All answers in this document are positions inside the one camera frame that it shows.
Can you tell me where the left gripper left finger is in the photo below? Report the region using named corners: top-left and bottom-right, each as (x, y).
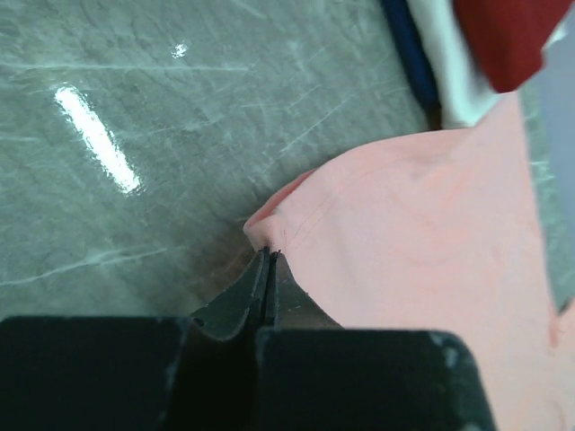
top-left (191, 247), bottom-right (270, 341)

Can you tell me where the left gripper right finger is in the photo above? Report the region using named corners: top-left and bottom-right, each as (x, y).
top-left (269, 252), bottom-right (341, 330)

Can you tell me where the pink t-shirt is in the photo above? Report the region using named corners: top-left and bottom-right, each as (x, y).
top-left (244, 92), bottom-right (574, 430)

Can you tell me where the folded white t-shirt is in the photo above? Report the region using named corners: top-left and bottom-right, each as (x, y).
top-left (408, 1), bottom-right (567, 128)

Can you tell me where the folded blue t-shirt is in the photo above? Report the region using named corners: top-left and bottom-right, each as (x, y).
top-left (380, 0), bottom-right (440, 111)

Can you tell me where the folded red t-shirt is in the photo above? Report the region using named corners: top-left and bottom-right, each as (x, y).
top-left (453, 0), bottom-right (572, 93)

